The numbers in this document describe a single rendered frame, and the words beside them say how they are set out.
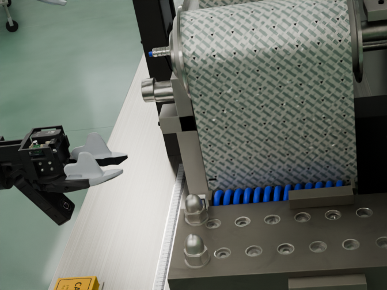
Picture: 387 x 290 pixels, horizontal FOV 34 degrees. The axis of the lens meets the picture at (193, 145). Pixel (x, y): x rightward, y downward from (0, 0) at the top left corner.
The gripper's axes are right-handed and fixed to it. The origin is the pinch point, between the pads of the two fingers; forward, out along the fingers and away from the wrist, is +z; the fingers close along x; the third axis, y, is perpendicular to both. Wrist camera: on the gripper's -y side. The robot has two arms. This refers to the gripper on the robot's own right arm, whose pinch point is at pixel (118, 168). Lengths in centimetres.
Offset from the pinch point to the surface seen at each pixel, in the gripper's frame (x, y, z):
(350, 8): 3.0, 20.8, 38.0
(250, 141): -0.3, 2.9, 21.9
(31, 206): 145, -109, -98
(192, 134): 7.7, 0.5, 11.5
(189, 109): 7.0, 5.6, 11.9
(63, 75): 296, -110, -125
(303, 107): -0.3, 7.8, 30.3
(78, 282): -8.1, -16.6, -9.4
